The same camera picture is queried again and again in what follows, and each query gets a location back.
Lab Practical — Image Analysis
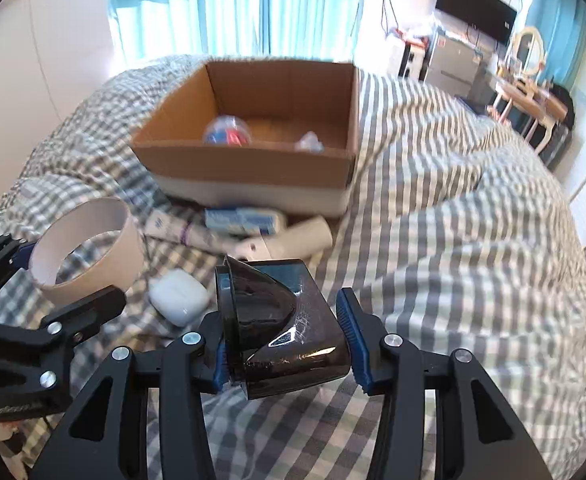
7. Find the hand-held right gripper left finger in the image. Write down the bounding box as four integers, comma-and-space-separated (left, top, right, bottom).
35, 310, 241, 480

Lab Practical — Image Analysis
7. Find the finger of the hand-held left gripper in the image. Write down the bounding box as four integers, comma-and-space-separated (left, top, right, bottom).
0, 234, 40, 306
20, 284, 127, 357

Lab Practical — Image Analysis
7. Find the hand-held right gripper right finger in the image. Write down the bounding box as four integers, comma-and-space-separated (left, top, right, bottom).
335, 287, 546, 480

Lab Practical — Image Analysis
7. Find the cardboard tape roll core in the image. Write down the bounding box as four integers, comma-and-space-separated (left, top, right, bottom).
29, 197, 146, 308

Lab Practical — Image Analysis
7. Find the glossy black plastic cap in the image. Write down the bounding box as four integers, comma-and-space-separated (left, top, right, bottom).
215, 255, 352, 401

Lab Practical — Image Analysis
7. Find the cardboard box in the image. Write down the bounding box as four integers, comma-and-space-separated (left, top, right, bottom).
130, 59, 361, 218

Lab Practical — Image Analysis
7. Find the white earbuds case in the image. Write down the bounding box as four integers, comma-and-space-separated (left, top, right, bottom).
148, 269, 210, 325

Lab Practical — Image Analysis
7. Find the white plastic cylinder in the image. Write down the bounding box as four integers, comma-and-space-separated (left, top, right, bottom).
268, 217, 333, 262

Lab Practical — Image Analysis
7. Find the white tube with purple print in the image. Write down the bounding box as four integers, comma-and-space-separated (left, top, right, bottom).
145, 210, 224, 251

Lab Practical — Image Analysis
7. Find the small white device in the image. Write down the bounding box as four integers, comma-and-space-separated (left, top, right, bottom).
222, 236, 274, 264

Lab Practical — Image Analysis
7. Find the blue and white packet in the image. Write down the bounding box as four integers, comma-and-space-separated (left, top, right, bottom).
204, 207, 288, 235

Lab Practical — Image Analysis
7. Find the grey checked blanket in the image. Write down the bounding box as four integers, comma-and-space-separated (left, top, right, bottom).
0, 54, 586, 480

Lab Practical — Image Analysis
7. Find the white wardrobe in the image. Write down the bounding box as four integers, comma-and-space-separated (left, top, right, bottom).
0, 0, 124, 196

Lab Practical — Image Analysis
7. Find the small clear plastic item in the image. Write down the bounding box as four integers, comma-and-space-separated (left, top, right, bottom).
295, 131, 324, 154

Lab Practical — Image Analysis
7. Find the white appliance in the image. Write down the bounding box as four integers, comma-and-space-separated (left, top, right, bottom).
387, 35, 431, 81

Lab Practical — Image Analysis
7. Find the grey cabinet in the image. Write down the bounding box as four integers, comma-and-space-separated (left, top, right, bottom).
425, 35, 490, 101

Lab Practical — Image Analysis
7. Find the cream dressing table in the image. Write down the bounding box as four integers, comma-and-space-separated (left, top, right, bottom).
487, 76, 570, 152

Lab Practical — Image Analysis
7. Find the blue window curtain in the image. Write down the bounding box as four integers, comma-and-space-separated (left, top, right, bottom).
104, 0, 370, 68

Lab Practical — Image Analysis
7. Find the oval vanity mirror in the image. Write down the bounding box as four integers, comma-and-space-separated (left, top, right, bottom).
510, 26, 546, 79

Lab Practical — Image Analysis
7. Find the blue side curtain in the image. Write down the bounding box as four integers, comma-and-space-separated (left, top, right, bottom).
522, 0, 586, 88

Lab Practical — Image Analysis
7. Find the black wall television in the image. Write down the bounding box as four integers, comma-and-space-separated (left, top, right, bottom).
435, 0, 518, 46

